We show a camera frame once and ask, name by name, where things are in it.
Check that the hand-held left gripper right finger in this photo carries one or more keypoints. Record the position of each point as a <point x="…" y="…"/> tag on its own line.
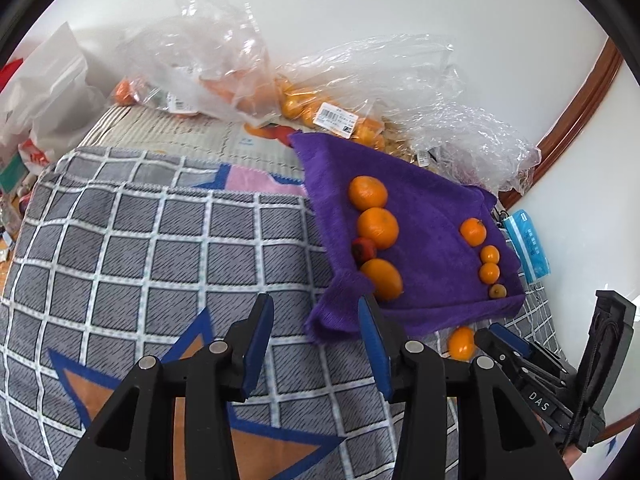
<point x="375" y="350"/>

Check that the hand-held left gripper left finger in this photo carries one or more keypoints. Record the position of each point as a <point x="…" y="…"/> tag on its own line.
<point x="257" y="350"/>

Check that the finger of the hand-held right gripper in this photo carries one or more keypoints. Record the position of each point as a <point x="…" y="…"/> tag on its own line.
<point x="510" y="337"/>
<point x="542" y="392"/>

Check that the yellow-green cherry tomato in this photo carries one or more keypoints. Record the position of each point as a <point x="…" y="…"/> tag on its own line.
<point x="497" y="291"/>

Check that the small orange kumquat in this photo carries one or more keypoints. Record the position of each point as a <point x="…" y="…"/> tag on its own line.
<point x="489" y="273"/>
<point x="490" y="254"/>

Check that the oval orange tomato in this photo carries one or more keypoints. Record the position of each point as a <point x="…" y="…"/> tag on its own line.
<point x="381" y="280"/>

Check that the red cherry tomato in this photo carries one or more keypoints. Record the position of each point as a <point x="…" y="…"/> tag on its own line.
<point x="363" y="251"/>

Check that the large round orange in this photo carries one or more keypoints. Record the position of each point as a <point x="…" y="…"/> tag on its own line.
<point x="378" y="228"/>

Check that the blue tissue pack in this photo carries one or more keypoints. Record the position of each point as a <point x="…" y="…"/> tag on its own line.
<point x="527" y="247"/>

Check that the small mandarin orange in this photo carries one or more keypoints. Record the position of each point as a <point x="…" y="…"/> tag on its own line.
<point x="473" y="232"/>

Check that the grey checkered star blanket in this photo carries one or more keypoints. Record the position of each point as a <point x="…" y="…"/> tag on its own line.
<point x="150" y="260"/>

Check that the purple towel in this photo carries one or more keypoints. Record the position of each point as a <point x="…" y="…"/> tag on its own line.
<point x="430" y="210"/>

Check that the crumpled clear plastic bag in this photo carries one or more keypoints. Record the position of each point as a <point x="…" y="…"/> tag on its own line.
<point x="475" y="145"/>

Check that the printed cardboard sheet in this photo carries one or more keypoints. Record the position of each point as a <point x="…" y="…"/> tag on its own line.
<point x="175" y="135"/>

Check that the pile of bagged mandarins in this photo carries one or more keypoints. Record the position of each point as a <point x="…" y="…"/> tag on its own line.
<point x="225" y="90"/>
<point x="295" y="107"/>

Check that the white plastic bag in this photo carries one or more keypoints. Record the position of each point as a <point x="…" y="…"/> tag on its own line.
<point x="55" y="90"/>

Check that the red paper bag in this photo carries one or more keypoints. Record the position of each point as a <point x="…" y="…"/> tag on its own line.
<point x="10" y="70"/>

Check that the brown wooden door frame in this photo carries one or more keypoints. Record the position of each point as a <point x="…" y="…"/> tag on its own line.
<point x="575" y="125"/>

